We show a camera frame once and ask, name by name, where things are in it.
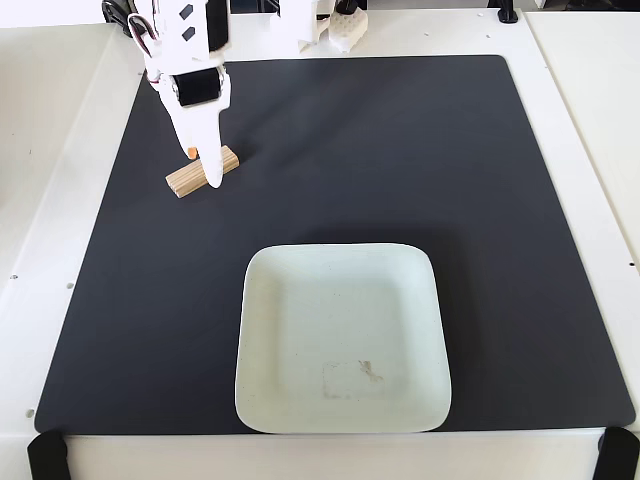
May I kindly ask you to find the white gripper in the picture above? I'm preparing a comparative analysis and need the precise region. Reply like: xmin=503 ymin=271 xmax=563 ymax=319
xmin=131 ymin=0 xmax=234 ymax=190

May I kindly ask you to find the light wooden block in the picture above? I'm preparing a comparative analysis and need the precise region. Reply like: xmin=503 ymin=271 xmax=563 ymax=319
xmin=164 ymin=144 xmax=242 ymax=200

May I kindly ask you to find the white square plate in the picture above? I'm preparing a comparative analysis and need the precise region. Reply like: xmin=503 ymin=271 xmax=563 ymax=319
xmin=233 ymin=242 xmax=454 ymax=435

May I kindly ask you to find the black table clamp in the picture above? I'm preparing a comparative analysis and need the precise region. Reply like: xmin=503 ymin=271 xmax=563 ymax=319
xmin=101 ymin=0 xmax=147 ymax=39
xmin=496 ymin=0 xmax=522 ymax=24

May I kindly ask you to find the black rubber mat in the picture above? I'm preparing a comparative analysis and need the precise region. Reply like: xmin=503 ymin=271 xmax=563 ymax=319
xmin=33 ymin=53 xmax=636 ymax=435

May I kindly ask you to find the red white servo cable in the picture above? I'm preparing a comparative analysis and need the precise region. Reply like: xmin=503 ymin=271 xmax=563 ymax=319
xmin=126 ymin=11 xmax=164 ymax=85

